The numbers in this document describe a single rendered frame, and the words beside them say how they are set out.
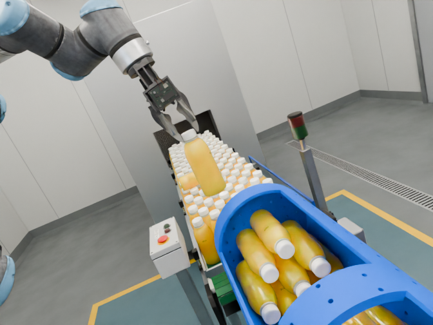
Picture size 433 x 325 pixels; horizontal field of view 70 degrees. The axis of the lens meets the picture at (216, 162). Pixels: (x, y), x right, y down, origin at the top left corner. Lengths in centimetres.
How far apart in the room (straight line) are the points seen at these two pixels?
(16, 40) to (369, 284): 79
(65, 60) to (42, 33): 8
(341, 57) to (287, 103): 121
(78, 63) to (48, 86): 436
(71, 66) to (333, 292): 73
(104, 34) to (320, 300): 68
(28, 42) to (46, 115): 445
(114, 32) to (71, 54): 12
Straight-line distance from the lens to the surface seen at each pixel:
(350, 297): 48
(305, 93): 564
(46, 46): 82
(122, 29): 79
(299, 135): 130
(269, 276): 75
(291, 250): 73
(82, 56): 84
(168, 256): 104
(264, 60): 534
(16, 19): 79
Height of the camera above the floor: 158
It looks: 18 degrees down
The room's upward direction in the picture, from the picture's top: 22 degrees counter-clockwise
